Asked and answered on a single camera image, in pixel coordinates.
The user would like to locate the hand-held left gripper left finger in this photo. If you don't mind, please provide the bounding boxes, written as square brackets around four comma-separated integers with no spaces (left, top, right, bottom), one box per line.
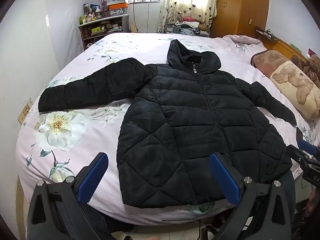
[25,152,120,240]

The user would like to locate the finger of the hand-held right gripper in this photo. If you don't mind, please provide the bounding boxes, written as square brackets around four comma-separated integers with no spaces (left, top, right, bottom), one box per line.
[286,139,320,167]

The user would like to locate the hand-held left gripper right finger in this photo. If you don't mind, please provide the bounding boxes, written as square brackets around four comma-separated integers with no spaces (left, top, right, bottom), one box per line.
[209,152,293,240]

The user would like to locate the black puffer jacket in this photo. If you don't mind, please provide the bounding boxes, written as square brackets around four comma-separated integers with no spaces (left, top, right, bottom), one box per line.
[38,39,298,208]

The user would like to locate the pile of clothes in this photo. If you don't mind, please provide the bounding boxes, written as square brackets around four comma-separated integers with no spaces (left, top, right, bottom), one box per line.
[164,17,210,37]

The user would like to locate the bear print pillow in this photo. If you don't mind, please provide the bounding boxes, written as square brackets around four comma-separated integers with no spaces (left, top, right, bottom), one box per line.
[250,49,320,120]

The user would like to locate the brown teddy bear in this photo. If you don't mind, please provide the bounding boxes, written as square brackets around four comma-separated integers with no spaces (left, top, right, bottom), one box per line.
[291,54,320,88]

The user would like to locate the bed with floral sheet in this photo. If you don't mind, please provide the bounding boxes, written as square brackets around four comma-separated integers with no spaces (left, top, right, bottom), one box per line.
[15,32,315,225]

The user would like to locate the wooden headboard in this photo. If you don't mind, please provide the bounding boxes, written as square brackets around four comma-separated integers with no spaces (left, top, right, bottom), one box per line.
[255,25,310,60]

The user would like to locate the cluttered shelf unit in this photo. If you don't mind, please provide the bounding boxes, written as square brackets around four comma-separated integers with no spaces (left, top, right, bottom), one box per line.
[78,14,129,50]

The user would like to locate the wooden wardrobe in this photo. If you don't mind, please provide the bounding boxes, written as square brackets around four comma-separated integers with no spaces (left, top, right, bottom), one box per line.
[210,0,270,38]

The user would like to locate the orange lidded box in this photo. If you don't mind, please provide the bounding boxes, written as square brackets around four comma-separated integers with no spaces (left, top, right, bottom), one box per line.
[107,1,128,18]

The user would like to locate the heart print curtain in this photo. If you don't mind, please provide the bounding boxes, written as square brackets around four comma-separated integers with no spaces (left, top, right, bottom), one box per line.
[159,0,218,33]

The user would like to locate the wall socket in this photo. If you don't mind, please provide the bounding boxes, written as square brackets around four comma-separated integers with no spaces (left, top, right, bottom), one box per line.
[17,98,34,125]

